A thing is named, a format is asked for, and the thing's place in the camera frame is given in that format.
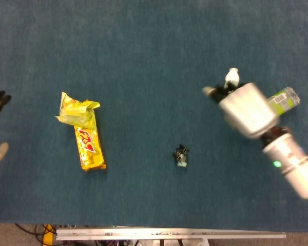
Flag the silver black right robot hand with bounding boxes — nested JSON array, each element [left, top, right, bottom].
[[201, 82, 279, 140]]

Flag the clear green-label water bottle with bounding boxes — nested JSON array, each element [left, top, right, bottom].
[[268, 87, 301, 117]]

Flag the small white milk bottle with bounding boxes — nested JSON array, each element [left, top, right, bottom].
[[224, 67, 241, 88]]

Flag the black binder clip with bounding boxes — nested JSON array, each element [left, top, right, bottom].
[[172, 143, 190, 161]]

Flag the yellow-green snack bag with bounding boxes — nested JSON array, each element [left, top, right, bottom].
[[54, 91, 101, 130]]

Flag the gold foil biscuit package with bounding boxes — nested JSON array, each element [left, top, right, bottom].
[[73, 122, 107, 172]]

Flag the blue carpet table cloth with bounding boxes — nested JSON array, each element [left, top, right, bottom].
[[0, 0, 308, 233]]

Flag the yellow power strip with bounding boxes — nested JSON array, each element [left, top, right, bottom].
[[42, 224, 56, 246]]

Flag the black cables under table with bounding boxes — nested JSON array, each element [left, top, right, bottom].
[[14, 223, 57, 246]]

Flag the aluminium frame rail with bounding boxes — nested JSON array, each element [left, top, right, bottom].
[[55, 227, 287, 241]]

